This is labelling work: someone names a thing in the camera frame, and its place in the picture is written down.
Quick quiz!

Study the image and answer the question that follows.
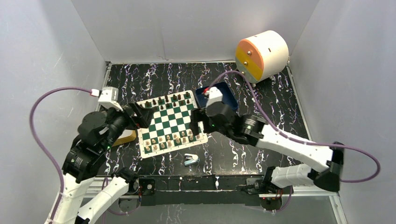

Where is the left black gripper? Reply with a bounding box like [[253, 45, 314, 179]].
[[99, 100, 155, 151]]

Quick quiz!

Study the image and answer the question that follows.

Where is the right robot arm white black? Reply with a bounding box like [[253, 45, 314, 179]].
[[190, 102, 344, 193]]

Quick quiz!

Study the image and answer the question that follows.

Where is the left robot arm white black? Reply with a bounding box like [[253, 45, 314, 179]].
[[46, 102, 155, 224]]

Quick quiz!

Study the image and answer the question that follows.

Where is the dark chess pieces row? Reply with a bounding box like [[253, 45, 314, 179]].
[[139, 91, 195, 113]]

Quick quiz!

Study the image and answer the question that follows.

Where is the green white chess board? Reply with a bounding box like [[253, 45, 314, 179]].
[[136, 90, 208, 159]]

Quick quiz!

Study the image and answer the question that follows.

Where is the blue tray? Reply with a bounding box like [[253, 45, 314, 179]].
[[194, 82, 239, 112]]

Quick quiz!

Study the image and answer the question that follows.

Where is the gold metal tin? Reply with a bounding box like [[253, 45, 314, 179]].
[[112, 130, 137, 147]]

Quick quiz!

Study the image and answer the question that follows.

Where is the small light blue stapler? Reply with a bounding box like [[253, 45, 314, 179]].
[[184, 154, 199, 167]]

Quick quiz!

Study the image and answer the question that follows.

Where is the white cylindrical drawer cabinet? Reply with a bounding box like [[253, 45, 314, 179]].
[[235, 30, 289, 84]]

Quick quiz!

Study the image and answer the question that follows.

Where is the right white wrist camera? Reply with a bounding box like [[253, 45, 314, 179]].
[[205, 86, 223, 108]]

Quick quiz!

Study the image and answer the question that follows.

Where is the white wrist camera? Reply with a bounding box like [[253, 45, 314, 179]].
[[205, 86, 223, 108], [98, 86, 123, 111]]

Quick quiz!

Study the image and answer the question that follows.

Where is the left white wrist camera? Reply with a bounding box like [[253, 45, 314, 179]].
[[98, 86, 123, 111]]

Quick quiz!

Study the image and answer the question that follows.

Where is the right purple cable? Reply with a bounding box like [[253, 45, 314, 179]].
[[204, 70, 381, 213]]

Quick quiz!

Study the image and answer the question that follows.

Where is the purple cable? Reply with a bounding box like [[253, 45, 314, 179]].
[[29, 87, 143, 224], [204, 70, 381, 213]]

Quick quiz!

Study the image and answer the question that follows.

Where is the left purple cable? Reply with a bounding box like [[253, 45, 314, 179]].
[[29, 87, 143, 224]]

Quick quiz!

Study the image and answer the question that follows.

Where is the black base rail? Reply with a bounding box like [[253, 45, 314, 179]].
[[120, 175, 294, 209]]

